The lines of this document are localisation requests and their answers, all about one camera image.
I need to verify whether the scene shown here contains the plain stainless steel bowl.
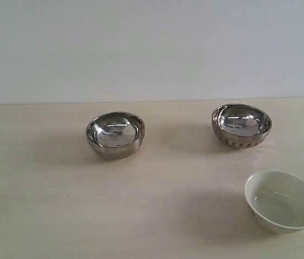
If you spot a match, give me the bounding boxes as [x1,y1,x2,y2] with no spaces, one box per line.
[85,112,145,160]

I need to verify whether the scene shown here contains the ribbed stainless steel bowl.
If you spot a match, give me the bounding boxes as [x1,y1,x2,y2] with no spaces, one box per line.
[211,104,272,149]

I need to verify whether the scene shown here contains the white ceramic bowl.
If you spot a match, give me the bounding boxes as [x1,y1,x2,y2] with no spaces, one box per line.
[244,169,304,234]

